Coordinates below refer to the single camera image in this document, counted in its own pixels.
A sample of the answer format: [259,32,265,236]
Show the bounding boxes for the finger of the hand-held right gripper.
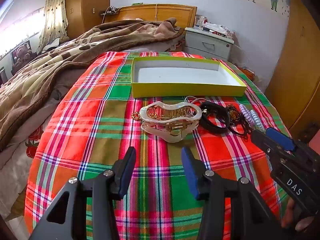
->
[251,129,298,170]
[265,127,297,153]

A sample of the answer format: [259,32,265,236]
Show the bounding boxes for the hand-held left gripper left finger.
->
[29,146,137,240]

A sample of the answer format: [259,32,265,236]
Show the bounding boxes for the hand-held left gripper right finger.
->
[181,146,284,240]

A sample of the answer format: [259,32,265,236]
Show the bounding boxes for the blue spiral hair tie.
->
[250,109,265,133]

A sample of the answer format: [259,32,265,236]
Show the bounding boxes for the purple spiral hair tie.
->
[239,104,251,123]

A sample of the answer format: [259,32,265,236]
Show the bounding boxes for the black wrist band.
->
[200,101,229,134]

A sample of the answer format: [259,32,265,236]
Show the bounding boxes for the white and gold hair claw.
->
[139,101,202,143]

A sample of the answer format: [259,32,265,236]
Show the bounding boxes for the yellow-green shallow cardboard box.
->
[131,56,248,98]

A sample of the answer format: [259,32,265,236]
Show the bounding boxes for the person's right hand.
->
[281,199,310,232]

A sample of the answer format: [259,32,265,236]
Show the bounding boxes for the plaid cloth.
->
[24,51,292,240]

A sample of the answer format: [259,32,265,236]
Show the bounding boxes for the orange box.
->
[240,66,256,81]

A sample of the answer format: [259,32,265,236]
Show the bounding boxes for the wooden door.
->
[265,0,320,135]

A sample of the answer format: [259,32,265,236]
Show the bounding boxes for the white nightstand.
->
[184,27,235,62]

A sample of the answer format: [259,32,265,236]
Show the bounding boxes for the clutter on nightstand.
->
[204,22,235,37]

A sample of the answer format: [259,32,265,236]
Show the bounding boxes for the brown patterned blanket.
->
[0,17,185,150]

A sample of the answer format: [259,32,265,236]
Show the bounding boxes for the clear glass cup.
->
[194,16,208,28]

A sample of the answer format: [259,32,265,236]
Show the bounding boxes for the wooden headboard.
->
[104,4,198,28]

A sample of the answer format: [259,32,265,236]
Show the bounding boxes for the power strip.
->
[100,6,121,16]

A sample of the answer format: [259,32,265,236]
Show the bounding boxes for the wooden wardrobe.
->
[65,0,112,39]

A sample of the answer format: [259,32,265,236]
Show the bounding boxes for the dotted curtain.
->
[37,0,69,48]

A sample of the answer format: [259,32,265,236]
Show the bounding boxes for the window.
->
[0,5,45,58]

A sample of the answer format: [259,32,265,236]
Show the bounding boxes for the black elastic hair ties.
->
[229,120,253,139]

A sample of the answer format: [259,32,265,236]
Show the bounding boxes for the black bead necklace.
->
[224,104,244,126]

